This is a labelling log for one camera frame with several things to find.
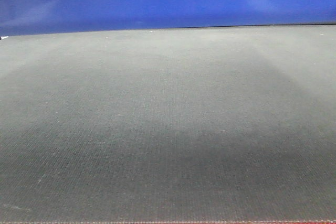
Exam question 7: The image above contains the large blue plastic bin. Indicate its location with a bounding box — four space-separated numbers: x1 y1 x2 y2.
1 0 335 36

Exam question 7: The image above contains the dark woven conveyor belt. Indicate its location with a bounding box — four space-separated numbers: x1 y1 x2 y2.
1 25 335 223

